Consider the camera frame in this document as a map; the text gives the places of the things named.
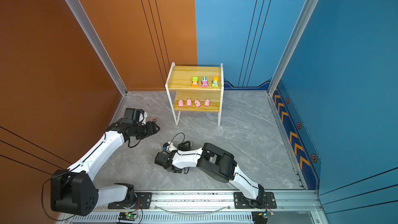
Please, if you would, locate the controller board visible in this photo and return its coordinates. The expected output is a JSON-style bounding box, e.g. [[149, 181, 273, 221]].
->
[[251, 211, 274, 224], [118, 212, 140, 224]]

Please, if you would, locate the wooden two-tier shelf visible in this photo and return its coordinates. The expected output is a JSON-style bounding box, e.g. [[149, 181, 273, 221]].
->
[[165, 62, 224, 126]]

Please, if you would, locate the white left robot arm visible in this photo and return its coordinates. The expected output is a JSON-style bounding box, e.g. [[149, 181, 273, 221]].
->
[[47, 108, 160, 217]]

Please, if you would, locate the aluminium mounting rail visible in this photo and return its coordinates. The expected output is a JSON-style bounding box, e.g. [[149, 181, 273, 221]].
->
[[59, 190, 328, 224]]

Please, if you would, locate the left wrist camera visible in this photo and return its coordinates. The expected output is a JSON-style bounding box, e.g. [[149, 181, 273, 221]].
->
[[138, 110, 147, 124]]

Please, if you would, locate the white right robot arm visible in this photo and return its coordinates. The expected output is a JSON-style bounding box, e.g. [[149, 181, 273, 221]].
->
[[154, 142, 266, 209]]

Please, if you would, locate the pink teal toy van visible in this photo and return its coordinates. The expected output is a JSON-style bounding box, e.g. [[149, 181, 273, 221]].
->
[[201, 76, 208, 88]]

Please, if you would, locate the left aluminium corner post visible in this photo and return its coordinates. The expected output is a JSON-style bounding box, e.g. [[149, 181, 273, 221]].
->
[[50, 0, 129, 96]]

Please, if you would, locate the left controller board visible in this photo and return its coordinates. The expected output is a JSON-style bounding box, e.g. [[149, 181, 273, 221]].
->
[[118, 212, 140, 224]]

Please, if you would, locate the right controller board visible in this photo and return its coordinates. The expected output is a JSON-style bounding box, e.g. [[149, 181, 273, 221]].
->
[[251, 211, 274, 224]]

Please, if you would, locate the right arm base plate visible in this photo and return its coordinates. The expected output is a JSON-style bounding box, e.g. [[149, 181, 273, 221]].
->
[[233, 192, 277, 209]]

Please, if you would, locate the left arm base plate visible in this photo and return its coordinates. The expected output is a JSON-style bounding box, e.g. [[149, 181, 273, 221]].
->
[[107, 192, 152, 210]]

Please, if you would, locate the aluminium corner post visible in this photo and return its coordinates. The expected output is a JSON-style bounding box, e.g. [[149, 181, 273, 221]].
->
[[50, 0, 129, 96], [267, 0, 319, 96]]

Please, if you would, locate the right aluminium corner post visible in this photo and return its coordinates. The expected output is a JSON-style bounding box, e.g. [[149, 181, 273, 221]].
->
[[267, 0, 319, 96]]

